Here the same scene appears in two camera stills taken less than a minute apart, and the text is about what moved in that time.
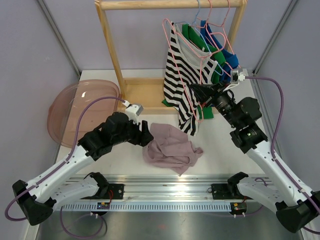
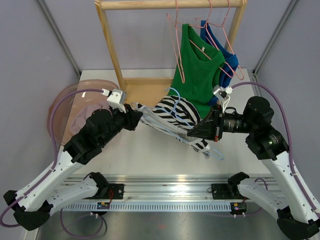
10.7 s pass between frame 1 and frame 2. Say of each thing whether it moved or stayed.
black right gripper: moved
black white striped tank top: moved
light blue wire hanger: moved
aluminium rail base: stayed
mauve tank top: moved
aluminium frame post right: stayed
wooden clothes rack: stayed
